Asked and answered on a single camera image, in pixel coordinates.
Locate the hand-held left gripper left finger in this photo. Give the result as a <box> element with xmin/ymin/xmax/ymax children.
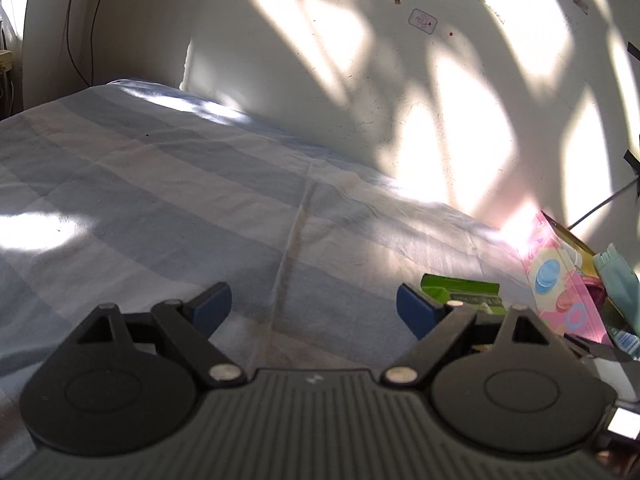
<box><xmin>75</xmin><ymin>282</ymin><xmax>247</xmax><ymax>387</ymax></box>

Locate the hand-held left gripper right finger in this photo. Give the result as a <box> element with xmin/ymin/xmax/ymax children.
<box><xmin>381</xmin><ymin>284</ymin><xmax>553</xmax><ymax>387</ymax></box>

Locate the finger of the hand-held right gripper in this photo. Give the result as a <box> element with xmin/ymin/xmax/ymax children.
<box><xmin>564</xmin><ymin>332</ymin><xmax>626</xmax><ymax>361</ymax></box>

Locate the green snack packet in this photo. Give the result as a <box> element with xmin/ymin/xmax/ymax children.
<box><xmin>420</xmin><ymin>274</ymin><xmax>503</xmax><ymax>317</ymax></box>

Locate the grey-green fabric pouch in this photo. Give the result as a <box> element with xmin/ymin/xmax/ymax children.
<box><xmin>592</xmin><ymin>243</ymin><xmax>640</xmax><ymax>326</ymax></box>

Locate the pink biscuit tin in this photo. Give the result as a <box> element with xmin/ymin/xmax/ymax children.
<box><xmin>520</xmin><ymin>210</ymin><xmax>640</xmax><ymax>356</ymax></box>

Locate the wall sticker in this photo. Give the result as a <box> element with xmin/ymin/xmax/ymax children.
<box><xmin>409</xmin><ymin>8</ymin><xmax>438</xmax><ymax>35</ymax></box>

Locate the black wall cable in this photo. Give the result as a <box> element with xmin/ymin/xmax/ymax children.
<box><xmin>66</xmin><ymin>0</ymin><xmax>108</xmax><ymax>88</ymax></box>

